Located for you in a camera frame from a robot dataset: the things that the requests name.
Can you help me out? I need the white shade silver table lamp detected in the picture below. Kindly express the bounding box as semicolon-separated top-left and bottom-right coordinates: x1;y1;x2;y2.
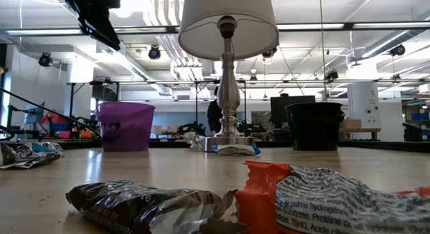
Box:
177;0;280;153

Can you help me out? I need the black thin cable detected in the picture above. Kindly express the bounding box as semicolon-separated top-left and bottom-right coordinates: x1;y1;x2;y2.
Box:
0;87;101;139

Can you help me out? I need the orange Reese's candy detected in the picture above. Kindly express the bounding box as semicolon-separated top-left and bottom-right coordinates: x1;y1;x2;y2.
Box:
234;159;430;234

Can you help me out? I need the black computer monitor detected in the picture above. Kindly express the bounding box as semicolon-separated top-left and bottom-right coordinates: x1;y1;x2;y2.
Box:
270;95;316;124

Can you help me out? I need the brown Hershey's candy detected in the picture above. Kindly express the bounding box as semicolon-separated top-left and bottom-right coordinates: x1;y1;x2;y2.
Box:
0;155;62;170
65;180;238;234
0;141;34;166

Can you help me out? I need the brown cardboard box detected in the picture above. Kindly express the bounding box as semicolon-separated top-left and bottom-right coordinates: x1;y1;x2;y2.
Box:
339;119;363;129

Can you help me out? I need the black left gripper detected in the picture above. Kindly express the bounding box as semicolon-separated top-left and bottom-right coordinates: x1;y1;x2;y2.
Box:
58;0;122;52

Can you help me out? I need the wooden side table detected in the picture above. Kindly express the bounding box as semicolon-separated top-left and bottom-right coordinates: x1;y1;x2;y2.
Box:
339;127;382;141

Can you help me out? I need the silver ceiling duct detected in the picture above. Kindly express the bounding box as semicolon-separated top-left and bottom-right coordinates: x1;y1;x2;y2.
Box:
361;28;430;59

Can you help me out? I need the purple plastic bucket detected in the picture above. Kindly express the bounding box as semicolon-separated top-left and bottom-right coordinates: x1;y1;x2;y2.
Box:
95;102;157;152

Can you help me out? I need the black aluminium table frame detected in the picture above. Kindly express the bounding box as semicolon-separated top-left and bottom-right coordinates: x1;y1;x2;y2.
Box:
60;138;430;153

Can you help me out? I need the blue screen monitor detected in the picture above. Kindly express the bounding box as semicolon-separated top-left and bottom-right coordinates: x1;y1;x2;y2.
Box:
24;101;46;125

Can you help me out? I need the shelf with blue bins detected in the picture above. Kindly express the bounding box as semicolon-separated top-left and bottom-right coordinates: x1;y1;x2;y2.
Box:
404;100;430;131

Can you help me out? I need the blue white candy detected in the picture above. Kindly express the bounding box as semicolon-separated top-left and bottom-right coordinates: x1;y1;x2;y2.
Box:
32;141;65;157
211;142;262;157

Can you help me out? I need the black plastic bucket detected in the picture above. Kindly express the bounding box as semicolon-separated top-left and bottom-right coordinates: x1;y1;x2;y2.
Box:
284;102;346;151

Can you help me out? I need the black curved cable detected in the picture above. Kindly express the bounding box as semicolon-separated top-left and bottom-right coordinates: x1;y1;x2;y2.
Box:
0;124;16;141

